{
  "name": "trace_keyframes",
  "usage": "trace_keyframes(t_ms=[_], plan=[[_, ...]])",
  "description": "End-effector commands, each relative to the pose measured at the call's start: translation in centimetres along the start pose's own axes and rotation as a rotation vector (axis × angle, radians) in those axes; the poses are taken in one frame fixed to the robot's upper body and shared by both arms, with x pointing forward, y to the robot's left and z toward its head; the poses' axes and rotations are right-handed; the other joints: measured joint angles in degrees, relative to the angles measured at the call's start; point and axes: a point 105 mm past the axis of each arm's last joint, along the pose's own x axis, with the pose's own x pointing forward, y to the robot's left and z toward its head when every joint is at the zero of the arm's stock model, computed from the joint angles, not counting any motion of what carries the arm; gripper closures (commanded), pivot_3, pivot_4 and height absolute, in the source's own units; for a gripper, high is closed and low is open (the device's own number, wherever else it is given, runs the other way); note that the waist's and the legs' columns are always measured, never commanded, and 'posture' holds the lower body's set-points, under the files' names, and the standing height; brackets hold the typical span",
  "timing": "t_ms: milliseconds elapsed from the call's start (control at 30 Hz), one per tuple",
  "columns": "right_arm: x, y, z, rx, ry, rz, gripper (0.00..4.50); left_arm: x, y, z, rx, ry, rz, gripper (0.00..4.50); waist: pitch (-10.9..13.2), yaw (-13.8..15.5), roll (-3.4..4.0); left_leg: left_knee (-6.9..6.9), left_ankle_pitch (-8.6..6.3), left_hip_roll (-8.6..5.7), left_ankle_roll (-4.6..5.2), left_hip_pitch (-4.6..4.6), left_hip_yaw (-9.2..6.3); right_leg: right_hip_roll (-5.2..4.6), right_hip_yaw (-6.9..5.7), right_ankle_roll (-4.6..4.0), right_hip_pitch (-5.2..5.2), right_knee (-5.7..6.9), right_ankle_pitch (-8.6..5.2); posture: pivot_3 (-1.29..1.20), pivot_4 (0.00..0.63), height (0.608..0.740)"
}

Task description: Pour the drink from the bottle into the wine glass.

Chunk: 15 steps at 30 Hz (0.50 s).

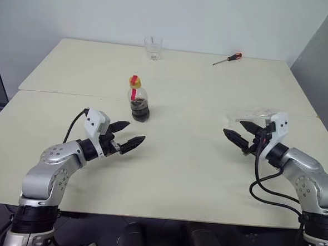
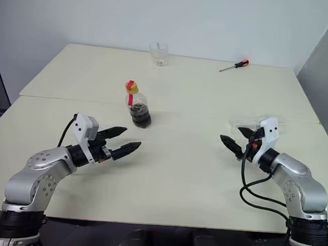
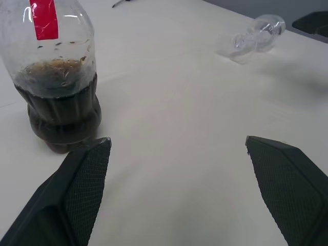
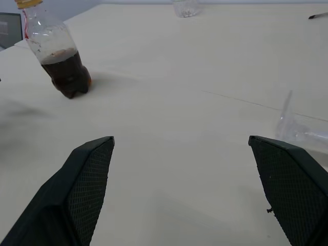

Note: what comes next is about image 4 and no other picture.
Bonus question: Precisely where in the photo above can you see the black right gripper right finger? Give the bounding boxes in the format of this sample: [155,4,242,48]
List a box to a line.
[248,135,328,246]

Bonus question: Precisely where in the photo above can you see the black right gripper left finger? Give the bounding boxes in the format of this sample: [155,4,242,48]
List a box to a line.
[0,136,115,246]

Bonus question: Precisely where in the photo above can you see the cola bottle with yellow cap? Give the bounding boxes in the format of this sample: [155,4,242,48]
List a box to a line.
[14,0,92,99]

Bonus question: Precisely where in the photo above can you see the dark monitor screen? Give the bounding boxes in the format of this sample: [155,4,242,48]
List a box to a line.
[0,12,23,52]

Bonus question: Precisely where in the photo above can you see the clear glass with white beads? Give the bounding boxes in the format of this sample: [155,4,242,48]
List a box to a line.
[172,0,200,18]

